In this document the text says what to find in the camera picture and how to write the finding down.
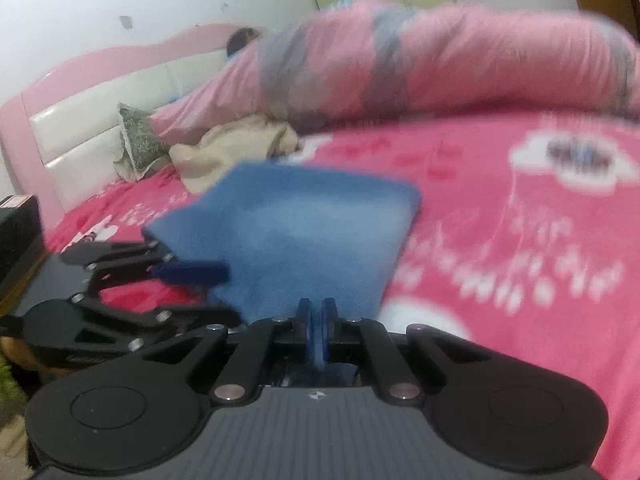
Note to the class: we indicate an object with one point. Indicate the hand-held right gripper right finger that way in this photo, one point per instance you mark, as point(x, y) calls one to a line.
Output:
point(328, 332)

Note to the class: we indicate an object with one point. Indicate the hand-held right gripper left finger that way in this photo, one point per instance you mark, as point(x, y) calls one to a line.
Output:
point(305, 332)

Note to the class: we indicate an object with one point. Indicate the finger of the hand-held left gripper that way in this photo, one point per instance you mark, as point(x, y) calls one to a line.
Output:
point(150, 322)
point(195, 272)

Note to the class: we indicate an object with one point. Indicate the blue jeans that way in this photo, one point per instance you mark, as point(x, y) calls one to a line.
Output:
point(310, 230)

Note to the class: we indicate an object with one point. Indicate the beige crumpled cloth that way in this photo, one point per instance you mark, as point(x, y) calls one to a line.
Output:
point(235, 150)

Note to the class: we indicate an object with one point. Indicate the green leaf-patterned pillow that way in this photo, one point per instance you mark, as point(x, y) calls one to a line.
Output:
point(142, 140)

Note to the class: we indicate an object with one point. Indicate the pink and white headboard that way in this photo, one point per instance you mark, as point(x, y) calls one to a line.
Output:
point(90, 105)

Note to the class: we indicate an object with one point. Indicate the pink floral blanket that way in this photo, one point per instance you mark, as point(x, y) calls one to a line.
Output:
point(525, 260)

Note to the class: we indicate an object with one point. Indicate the pink and grey quilt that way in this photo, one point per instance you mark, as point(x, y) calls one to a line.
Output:
point(425, 60)

